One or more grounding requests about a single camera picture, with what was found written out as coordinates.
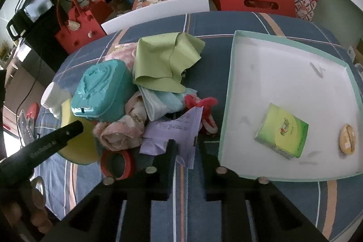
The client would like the black cabinet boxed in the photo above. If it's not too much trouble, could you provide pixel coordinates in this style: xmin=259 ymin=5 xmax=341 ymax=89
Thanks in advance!
xmin=6 ymin=14 xmax=70 ymax=74

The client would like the teal wet wipes pack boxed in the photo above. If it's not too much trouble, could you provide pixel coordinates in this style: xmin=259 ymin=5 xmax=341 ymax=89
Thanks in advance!
xmin=70 ymin=59 xmax=137 ymax=122

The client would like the white board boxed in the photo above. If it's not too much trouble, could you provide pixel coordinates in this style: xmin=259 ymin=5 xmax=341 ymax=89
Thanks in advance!
xmin=101 ymin=0 xmax=210 ymax=35

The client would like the red handbag with studs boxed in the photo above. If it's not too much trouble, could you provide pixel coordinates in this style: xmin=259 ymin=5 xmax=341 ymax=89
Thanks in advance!
xmin=54 ymin=0 xmax=107 ymax=55

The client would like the yellow sponge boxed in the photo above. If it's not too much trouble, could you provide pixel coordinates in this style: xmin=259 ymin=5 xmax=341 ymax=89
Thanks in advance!
xmin=58 ymin=99 xmax=100 ymax=165

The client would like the round wooden disc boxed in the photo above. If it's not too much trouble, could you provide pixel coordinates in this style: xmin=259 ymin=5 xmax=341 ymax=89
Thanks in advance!
xmin=339 ymin=123 xmax=356 ymax=154

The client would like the lavender paper slip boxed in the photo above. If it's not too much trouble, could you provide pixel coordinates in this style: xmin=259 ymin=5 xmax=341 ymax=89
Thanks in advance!
xmin=140 ymin=107 xmax=204 ymax=170

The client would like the white plastic bottle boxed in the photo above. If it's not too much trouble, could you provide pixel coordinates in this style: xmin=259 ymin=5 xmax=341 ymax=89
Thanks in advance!
xmin=40 ymin=82 xmax=71 ymax=119

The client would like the red pink scrunchie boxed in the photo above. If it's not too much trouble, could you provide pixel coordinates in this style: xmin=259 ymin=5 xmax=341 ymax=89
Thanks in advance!
xmin=184 ymin=94 xmax=219 ymax=135

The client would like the white tray with teal rim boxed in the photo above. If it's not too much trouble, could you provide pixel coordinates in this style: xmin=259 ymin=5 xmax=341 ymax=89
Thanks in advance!
xmin=218 ymin=30 xmax=363 ymax=183

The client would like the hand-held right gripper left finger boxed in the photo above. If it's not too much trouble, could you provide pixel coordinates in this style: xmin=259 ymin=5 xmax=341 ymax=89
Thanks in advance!
xmin=47 ymin=139 xmax=179 ymax=242

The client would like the red grey appliance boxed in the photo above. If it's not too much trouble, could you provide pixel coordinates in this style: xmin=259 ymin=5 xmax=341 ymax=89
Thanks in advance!
xmin=17 ymin=103 xmax=40 ymax=143

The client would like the light green cloth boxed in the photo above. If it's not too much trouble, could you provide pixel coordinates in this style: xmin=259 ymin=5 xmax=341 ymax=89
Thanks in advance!
xmin=133 ymin=32 xmax=205 ymax=93

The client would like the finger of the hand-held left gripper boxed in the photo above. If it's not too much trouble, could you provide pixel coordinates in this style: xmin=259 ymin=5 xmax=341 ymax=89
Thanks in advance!
xmin=55 ymin=121 xmax=84 ymax=147

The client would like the person's left hand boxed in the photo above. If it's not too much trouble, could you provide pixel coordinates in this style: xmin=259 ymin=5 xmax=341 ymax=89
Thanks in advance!
xmin=0 ymin=176 xmax=54 ymax=235

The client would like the blue face mask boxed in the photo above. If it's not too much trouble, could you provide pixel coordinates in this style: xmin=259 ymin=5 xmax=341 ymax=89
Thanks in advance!
xmin=140 ymin=86 xmax=199 ymax=122

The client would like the red open tote bag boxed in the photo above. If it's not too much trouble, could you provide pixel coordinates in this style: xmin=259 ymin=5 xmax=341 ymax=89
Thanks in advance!
xmin=90 ymin=0 xmax=134 ymax=24

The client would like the red tape roll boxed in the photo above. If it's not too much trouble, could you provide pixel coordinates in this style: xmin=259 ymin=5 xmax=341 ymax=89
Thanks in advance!
xmin=101 ymin=150 xmax=136 ymax=181

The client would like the green tissue pack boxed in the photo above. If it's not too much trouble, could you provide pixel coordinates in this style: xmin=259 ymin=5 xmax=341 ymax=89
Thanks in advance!
xmin=253 ymin=103 xmax=309 ymax=160

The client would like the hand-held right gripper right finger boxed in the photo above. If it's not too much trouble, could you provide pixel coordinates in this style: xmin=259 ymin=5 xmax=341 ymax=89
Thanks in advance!
xmin=199 ymin=142 xmax=326 ymax=242

